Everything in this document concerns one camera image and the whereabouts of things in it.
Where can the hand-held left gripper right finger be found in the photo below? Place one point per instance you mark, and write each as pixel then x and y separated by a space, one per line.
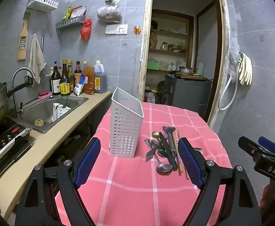
pixel 190 162

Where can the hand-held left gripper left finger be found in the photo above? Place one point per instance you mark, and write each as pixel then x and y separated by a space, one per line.
pixel 89 160

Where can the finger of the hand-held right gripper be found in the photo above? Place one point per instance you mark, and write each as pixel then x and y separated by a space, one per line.
pixel 268 144
pixel 247 143

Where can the wooden chopstick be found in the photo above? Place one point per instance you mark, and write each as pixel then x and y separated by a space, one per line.
pixel 179 162
pixel 186 173

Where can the large silver spoon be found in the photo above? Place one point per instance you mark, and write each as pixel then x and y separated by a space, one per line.
pixel 164 168

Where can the small silver spoon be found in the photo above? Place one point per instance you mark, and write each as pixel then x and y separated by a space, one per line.
pixel 162 153

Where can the metal peeler tool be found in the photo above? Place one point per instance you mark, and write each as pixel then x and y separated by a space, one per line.
pixel 171 136

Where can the silver fork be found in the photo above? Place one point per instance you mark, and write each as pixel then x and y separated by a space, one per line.
pixel 149 151

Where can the gold spoon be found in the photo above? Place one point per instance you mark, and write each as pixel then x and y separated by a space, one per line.
pixel 155 134

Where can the white perforated utensil holder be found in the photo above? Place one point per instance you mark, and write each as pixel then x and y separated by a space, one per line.
pixel 125 124

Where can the person's right hand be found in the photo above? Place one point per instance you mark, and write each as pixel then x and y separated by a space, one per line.
pixel 274 204

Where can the beige kitchen counter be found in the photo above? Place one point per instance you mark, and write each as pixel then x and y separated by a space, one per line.
pixel 57 141

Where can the pink checked tablecloth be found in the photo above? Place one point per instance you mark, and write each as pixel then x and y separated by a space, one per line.
pixel 132 183

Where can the white cup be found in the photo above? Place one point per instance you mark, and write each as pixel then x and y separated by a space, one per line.
pixel 58 111

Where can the yellow scrubber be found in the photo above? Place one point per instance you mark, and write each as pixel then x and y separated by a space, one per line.
pixel 39 122

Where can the grey cabinet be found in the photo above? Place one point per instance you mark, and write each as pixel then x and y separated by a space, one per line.
pixel 186 94

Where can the steel sink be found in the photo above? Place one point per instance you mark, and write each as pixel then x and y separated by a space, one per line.
pixel 40 110

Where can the white and blue packet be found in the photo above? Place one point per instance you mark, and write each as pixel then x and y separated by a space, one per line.
pixel 79 87

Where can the cream rubber gloves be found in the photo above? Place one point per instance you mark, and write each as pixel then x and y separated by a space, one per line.
pixel 245 69

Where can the white plastic jug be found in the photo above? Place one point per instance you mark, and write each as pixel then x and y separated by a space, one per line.
pixel 151 98

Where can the pink soap dish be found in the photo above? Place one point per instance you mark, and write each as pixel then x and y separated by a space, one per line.
pixel 44 94

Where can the large dark liquid jug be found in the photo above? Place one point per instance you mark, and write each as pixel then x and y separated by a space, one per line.
pixel 100 81

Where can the orange seasoning bag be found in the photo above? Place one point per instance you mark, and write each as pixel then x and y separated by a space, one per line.
pixel 88 80

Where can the soy sauce bottle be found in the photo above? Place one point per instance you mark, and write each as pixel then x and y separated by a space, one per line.
pixel 64 82

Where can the slim dark sauce bottle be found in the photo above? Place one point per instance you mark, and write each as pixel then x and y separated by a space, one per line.
pixel 70 77

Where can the dark pump bottle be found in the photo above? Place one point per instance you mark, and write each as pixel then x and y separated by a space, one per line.
pixel 55 81

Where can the wooden cutting board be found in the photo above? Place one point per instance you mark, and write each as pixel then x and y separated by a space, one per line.
pixel 191 76

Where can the black induction cooker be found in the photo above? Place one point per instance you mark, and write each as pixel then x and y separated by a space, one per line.
pixel 3 143

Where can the pale green canister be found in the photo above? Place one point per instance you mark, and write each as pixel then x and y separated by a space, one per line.
pixel 200 68

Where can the red-capped dark bottle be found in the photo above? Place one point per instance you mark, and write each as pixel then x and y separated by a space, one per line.
pixel 78 71

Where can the steel pot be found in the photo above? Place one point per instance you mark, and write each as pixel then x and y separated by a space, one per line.
pixel 185 69

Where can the green box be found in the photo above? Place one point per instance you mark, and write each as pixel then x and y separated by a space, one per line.
pixel 153 66

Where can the steel faucet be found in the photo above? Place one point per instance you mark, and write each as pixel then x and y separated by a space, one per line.
pixel 16 75

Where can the wooden shelf unit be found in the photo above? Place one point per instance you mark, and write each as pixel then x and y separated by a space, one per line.
pixel 168 51

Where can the beige hanging towel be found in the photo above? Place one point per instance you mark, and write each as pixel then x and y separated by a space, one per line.
pixel 36 57

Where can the hanging metal peeler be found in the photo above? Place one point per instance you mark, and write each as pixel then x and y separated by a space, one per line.
pixel 42 42

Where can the red plastic bag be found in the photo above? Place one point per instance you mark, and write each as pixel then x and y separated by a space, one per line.
pixel 86 30

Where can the clear hanging plastic bag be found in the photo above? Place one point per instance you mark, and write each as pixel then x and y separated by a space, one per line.
pixel 109 13

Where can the seasoning packets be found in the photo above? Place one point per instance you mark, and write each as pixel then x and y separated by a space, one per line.
pixel 77 11

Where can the clear wall plastic bag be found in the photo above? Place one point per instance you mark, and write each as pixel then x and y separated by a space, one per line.
pixel 232 51

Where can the wooden door frame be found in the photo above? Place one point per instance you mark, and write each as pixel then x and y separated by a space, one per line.
pixel 223 51

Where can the wall socket panel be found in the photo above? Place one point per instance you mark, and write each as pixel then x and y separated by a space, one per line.
pixel 116 29

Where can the orange wall hook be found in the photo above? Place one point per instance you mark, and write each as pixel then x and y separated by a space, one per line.
pixel 137 30

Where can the grey wall shelf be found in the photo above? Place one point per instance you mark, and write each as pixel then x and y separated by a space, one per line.
pixel 69 22

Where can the white wall basket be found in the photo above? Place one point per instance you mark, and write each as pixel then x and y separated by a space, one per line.
pixel 42 3

